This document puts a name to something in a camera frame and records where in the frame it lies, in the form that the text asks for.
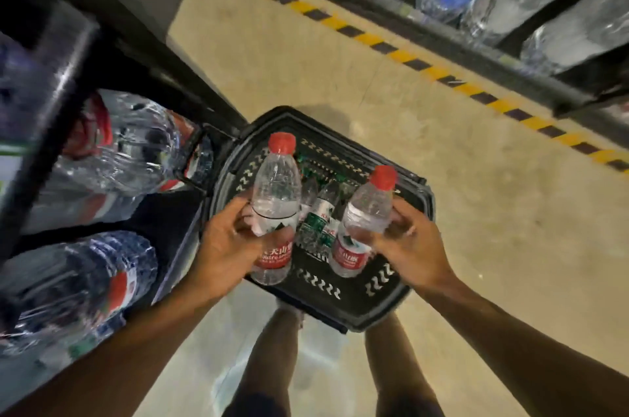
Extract person's left hand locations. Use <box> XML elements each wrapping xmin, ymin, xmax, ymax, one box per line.
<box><xmin>184</xmin><ymin>190</ymin><xmax>295</xmax><ymax>304</ymax></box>

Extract person's right hand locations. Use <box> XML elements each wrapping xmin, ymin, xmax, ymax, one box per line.
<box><xmin>351</xmin><ymin>198</ymin><xmax>458</xmax><ymax>294</ymax></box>

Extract red cap water bottle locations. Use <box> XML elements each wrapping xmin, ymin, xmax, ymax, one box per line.
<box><xmin>249</xmin><ymin>131</ymin><xmax>302</xmax><ymax>287</ymax></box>
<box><xmin>328</xmin><ymin>165</ymin><xmax>398</xmax><ymax>279</ymax></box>

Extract black shopping basket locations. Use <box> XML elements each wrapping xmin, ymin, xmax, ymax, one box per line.
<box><xmin>174</xmin><ymin>106</ymin><xmax>437</xmax><ymax>334</ymax></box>

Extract water bottles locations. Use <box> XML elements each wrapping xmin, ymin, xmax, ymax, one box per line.
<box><xmin>294</xmin><ymin>151</ymin><xmax>360</xmax><ymax>260</ymax></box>

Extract black opposite shelf unit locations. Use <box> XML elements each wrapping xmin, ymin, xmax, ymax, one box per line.
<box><xmin>255</xmin><ymin>0</ymin><xmax>629</xmax><ymax>147</ymax></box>

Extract person's right forearm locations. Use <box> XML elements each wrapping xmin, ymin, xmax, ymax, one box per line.
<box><xmin>422</xmin><ymin>274</ymin><xmax>629</xmax><ymax>417</ymax></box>

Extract person's left forearm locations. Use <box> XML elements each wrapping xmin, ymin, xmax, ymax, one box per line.
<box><xmin>0</xmin><ymin>279</ymin><xmax>232</xmax><ymax>417</ymax></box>

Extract person's right leg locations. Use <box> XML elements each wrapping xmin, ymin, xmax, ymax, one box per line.
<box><xmin>364</xmin><ymin>313</ymin><xmax>446</xmax><ymax>417</ymax></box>

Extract person's leg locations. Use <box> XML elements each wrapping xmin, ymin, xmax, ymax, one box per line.
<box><xmin>364</xmin><ymin>313</ymin><xmax>446</xmax><ymax>417</ymax></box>
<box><xmin>223</xmin><ymin>306</ymin><xmax>303</xmax><ymax>417</ymax></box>

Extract person's left leg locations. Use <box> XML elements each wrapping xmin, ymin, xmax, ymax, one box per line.
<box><xmin>223</xmin><ymin>306</ymin><xmax>303</xmax><ymax>417</ymax></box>

